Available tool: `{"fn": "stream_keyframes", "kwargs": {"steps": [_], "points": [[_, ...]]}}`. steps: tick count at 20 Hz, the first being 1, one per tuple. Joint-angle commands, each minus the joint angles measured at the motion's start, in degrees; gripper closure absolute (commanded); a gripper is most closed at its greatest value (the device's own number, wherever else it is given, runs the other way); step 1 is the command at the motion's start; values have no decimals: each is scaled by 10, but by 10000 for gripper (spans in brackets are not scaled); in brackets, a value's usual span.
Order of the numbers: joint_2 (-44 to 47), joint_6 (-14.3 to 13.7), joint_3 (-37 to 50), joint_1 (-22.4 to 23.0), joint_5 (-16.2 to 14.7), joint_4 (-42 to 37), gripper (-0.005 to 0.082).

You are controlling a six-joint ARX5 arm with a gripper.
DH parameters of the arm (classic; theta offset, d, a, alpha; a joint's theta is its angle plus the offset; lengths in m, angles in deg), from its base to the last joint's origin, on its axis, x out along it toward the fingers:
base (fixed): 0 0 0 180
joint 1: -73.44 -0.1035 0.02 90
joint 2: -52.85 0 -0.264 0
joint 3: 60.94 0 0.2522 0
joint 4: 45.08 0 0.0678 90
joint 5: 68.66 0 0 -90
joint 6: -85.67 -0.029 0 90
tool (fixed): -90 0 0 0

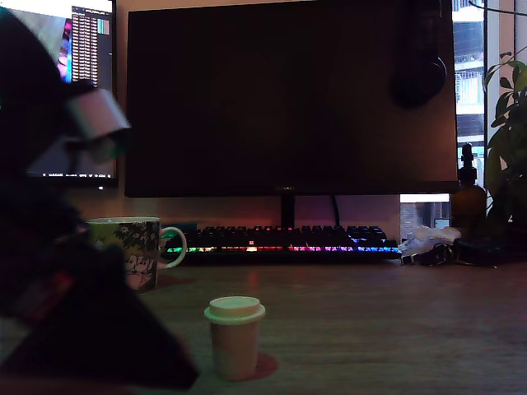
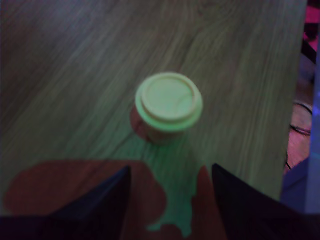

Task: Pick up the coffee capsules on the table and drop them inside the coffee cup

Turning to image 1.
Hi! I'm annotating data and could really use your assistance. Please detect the pale cup-shaped coffee capsule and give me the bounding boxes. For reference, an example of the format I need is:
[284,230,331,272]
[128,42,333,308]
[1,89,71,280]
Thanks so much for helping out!
[203,295,267,382]

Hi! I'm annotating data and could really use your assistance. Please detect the green cartoon print mug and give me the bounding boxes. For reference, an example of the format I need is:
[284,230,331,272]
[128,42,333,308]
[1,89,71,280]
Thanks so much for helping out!
[84,216,189,294]

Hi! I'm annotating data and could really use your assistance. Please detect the backlit rainbow keyboard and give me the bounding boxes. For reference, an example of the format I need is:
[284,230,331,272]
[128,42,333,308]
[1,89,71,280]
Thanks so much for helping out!
[162,224,403,264]

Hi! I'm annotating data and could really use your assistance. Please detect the large dark computer monitor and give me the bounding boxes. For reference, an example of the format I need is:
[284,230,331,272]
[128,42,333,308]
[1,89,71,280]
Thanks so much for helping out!
[124,0,460,230]

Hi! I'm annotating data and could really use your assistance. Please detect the lit computer monitor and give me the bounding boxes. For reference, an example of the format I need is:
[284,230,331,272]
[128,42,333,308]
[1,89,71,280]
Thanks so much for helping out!
[24,0,119,190]

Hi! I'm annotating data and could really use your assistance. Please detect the crumpled white tissue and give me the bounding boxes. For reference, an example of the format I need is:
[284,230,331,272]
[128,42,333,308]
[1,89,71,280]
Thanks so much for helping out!
[397,225,463,256]

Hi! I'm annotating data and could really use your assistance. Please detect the black key bunch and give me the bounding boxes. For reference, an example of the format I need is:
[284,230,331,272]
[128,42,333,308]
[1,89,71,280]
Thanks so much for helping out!
[401,242,458,267]

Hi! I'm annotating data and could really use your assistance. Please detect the black pouch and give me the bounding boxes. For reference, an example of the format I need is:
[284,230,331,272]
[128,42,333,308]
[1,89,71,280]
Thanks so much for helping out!
[452,236,511,268]

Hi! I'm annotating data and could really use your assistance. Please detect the brown dropper bottle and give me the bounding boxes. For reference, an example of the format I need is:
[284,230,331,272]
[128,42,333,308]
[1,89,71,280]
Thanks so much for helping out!
[450,142,487,238]

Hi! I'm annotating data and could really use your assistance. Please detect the black headphones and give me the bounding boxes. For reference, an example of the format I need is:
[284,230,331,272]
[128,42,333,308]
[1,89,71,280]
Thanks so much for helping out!
[389,0,449,110]

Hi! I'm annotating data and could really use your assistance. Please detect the green leafy plant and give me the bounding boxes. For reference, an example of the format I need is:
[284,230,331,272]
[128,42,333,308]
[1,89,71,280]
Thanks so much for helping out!
[483,49,527,231]

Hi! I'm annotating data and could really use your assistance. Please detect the pale grey camera box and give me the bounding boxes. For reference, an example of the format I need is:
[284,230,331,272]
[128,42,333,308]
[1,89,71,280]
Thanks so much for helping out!
[63,87,133,166]

